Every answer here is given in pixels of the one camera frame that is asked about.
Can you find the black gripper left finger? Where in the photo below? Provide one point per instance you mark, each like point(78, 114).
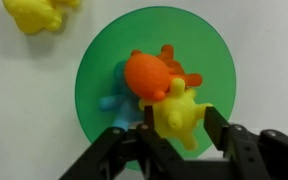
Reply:
point(130, 153)

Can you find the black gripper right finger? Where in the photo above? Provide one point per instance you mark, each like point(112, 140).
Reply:
point(260, 156)

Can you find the yellow plush toy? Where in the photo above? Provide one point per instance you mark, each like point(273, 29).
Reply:
point(177, 113)

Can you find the light blue rubber toy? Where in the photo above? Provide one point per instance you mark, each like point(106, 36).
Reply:
point(127, 106)

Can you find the orange plush toy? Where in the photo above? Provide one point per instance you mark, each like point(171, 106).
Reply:
point(147, 75)

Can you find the green round plate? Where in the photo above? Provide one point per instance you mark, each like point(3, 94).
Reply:
point(190, 40)

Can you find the yellow bear toy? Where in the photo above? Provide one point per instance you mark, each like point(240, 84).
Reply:
point(34, 15)

